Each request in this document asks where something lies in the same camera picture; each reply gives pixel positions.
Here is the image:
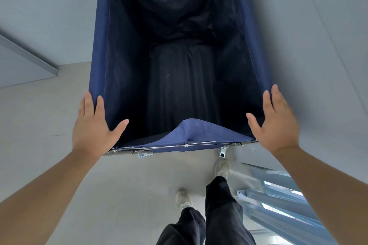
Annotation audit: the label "person's right hand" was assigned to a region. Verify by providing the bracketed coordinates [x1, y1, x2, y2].
[246, 84, 301, 155]

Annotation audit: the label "person's left hand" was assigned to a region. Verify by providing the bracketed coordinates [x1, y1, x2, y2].
[72, 90, 130, 158]

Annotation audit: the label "blue fabric laundry cart bag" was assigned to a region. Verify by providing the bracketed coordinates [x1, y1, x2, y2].
[89, 0, 274, 150]

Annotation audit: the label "person's left forearm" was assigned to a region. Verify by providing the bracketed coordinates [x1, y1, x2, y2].
[0, 148, 103, 245]

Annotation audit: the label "person's right forearm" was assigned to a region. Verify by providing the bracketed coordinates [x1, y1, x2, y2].
[271, 145, 368, 245]

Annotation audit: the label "white right shoe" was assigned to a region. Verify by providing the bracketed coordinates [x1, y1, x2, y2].
[214, 159, 231, 180]

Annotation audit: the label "white shoe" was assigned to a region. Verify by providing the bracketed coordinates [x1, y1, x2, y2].
[214, 159, 231, 180]
[175, 189, 193, 210]

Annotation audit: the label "white left shoe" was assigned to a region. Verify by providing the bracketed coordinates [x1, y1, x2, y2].
[175, 189, 193, 210]

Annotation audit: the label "black trousers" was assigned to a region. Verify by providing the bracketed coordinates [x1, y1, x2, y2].
[156, 176, 257, 245]

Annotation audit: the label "metal cart frame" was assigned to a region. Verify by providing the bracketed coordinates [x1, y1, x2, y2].
[102, 140, 258, 157]

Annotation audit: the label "grey window frame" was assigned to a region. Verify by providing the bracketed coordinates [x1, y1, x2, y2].
[234, 162, 331, 245]

